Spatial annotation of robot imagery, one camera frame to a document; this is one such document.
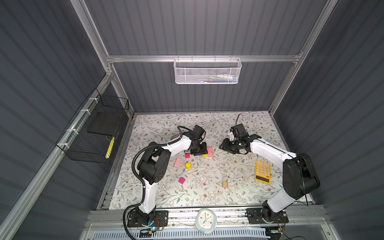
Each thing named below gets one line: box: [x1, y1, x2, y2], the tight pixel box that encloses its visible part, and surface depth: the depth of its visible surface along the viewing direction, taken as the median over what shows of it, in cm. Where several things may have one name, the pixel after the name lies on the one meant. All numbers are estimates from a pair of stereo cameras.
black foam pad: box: [87, 111, 124, 136], surface depth 77 cm
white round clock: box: [195, 208, 217, 235], surface depth 72 cm
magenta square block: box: [178, 177, 186, 185], surface depth 88 cm
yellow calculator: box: [254, 160, 272, 185], surface depth 88 cm
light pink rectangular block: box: [174, 158, 182, 168], surface depth 94 cm
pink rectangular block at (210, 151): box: [207, 147, 214, 157], surface depth 97 cm
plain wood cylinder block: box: [222, 181, 229, 188], surface depth 86 cm
